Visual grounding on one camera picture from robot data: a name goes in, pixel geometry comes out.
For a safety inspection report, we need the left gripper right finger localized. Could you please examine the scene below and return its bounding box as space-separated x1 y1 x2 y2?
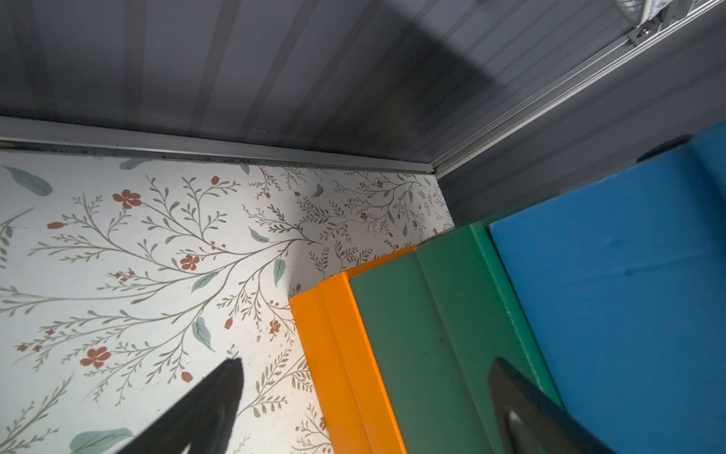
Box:
488 358 612 453

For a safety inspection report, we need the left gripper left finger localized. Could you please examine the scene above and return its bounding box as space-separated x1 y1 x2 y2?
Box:
121 359 244 454

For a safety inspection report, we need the green shoebox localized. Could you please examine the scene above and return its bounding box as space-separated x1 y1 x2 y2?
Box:
350 221 560 453

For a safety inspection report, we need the orange shoebox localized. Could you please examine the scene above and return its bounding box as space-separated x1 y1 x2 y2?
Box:
290 246 415 453

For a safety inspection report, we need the floral table mat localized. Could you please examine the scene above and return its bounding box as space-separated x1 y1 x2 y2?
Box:
1 152 453 453

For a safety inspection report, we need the blue shoebox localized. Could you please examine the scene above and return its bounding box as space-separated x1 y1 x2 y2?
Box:
490 125 725 453

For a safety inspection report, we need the white wire mesh basket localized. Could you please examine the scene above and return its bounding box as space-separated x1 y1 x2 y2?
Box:
614 0 672 26

